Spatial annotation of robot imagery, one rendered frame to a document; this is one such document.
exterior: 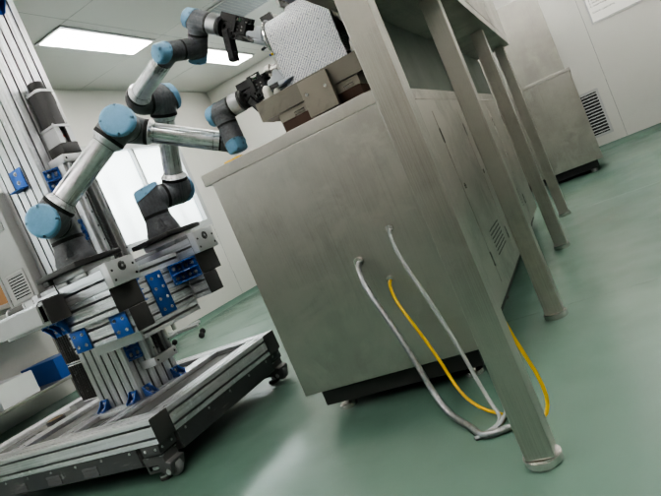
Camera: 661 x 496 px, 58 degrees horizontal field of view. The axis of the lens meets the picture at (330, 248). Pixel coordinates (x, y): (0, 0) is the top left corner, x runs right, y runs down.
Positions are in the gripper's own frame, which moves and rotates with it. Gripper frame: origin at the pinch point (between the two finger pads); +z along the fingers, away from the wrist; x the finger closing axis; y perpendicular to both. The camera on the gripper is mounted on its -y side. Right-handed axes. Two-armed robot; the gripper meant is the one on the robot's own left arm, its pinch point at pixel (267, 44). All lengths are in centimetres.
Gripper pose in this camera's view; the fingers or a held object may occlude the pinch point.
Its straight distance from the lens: 223.5
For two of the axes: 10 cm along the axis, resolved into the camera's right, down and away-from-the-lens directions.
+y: 2.4, -9.2, -3.2
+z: 9.0, 3.3, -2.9
